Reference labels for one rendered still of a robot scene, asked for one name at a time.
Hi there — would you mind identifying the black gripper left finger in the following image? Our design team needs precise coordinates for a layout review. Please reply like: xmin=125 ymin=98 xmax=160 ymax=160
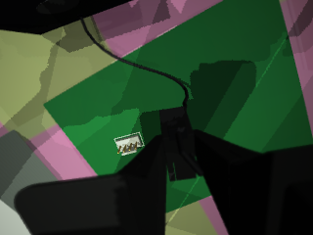
xmin=14 ymin=134 xmax=167 ymax=235

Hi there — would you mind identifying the black cooling fan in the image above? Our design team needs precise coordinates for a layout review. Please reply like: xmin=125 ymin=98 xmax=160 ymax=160
xmin=0 ymin=0 xmax=132 ymax=35

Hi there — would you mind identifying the black fan cable with plug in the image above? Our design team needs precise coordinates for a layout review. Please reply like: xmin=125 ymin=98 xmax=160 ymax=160
xmin=80 ymin=17 xmax=204 ymax=182

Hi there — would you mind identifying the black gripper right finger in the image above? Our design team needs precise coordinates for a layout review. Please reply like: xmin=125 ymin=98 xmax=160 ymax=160
xmin=193 ymin=129 xmax=313 ymax=235

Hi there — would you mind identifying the green circuit board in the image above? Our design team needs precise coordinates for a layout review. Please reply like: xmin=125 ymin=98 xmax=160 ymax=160
xmin=43 ymin=0 xmax=313 ymax=213

